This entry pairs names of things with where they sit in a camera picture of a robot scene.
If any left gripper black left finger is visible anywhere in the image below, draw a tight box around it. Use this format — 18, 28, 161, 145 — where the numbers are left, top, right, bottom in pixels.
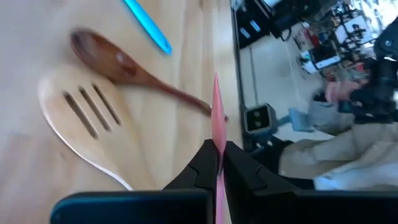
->
163, 139, 220, 192

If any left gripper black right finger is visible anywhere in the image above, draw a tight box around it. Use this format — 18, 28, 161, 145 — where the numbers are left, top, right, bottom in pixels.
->
223, 140, 299, 224

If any pink silicone spatula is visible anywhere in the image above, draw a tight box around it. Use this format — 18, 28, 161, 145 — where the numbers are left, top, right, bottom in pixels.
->
211, 73, 228, 224

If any teal silicone spatula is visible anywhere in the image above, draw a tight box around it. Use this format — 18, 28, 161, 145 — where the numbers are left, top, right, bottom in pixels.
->
123, 0, 173, 56

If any brown wooden spoon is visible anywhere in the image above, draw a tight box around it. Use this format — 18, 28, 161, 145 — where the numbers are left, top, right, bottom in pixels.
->
70, 27, 230, 124

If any slotted pale wooden spatula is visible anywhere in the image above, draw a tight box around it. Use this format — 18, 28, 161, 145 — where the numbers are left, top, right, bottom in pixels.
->
37, 63, 134, 191

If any person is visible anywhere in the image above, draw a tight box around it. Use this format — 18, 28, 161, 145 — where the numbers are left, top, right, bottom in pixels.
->
278, 79, 398, 191

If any black background shelf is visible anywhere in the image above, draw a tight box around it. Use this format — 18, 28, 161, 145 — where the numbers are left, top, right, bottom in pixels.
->
234, 0, 312, 49

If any small black camera box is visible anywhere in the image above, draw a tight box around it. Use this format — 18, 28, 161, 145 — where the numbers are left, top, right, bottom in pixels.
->
243, 103, 277, 135

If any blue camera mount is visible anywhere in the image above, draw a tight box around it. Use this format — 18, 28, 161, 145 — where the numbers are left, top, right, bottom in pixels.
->
275, 107, 312, 133

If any black aluminium table frame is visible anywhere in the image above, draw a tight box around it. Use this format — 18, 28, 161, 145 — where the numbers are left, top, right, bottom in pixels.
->
229, 0, 250, 153

